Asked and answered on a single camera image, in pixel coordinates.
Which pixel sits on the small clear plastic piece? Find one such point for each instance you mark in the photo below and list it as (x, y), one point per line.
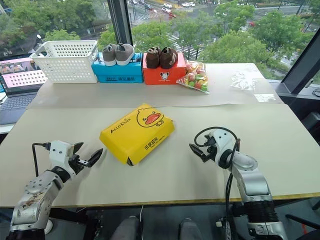
(265, 98)

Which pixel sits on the open grey laptop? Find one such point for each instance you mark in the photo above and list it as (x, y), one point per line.
(17, 100)

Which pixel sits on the orange shoe box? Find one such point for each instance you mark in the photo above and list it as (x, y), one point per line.
(162, 75)

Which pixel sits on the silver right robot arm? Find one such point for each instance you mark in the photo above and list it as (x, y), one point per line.
(252, 180)

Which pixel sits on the translucent table sheet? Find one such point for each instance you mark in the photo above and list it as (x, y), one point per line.
(125, 96)

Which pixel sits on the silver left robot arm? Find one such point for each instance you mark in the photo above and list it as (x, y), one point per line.
(37, 192)

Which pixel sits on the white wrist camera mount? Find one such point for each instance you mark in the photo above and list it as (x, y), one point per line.
(222, 143)
(58, 155)

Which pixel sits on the brown suede shoe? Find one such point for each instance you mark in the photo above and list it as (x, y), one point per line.
(168, 58)
(153, 58)

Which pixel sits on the white round disc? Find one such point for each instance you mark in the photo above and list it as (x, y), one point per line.
(49, 226)

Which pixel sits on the yellow duck shoe box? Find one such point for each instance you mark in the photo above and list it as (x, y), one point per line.
(135, 135)

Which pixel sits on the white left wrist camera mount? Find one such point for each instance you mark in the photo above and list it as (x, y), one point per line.
(58, 155)

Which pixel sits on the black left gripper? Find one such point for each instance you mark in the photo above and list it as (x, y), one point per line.
(77, 166)

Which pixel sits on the crumpled clear plastic bag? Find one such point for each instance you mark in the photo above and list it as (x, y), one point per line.
(242, 81)

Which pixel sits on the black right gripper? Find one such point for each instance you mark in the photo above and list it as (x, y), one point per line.
(211, 150)

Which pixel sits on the black window frame post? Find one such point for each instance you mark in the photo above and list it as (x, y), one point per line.
(120, 22)

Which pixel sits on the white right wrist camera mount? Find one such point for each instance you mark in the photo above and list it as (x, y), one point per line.
(222, 143)

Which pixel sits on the slanted black window frame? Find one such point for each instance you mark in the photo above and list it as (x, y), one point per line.
(300, 62)

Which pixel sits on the bag of colourful candies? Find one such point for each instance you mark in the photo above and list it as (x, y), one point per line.
(195, 78)

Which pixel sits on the grey canvas shoe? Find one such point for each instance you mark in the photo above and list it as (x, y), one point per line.
(124, 55)
(109, 56)

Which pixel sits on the white plastic lattice basket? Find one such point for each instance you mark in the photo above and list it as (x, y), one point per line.
(65, 62)

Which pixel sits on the blue shoe box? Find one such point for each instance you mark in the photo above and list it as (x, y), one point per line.
(120, 73)

